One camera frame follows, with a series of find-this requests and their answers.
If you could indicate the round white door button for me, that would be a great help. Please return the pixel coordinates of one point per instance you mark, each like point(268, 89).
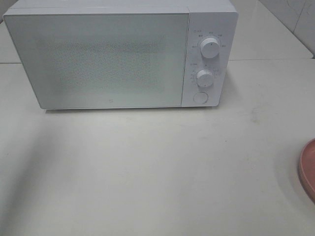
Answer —
point(200, 98)

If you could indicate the white timer knob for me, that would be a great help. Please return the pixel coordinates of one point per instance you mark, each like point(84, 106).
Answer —
point(205, 78)

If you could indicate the pink round plate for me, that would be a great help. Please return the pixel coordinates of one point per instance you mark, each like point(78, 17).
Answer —
point(306, 169)

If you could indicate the white microwave door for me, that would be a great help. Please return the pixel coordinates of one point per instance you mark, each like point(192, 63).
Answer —
point(102, 61)

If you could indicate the white microwave oven body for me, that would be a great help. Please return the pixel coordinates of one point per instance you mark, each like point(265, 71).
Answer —
point(218, 21)

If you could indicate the upper white power knob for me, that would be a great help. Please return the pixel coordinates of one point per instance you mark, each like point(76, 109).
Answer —
point(210, 47)

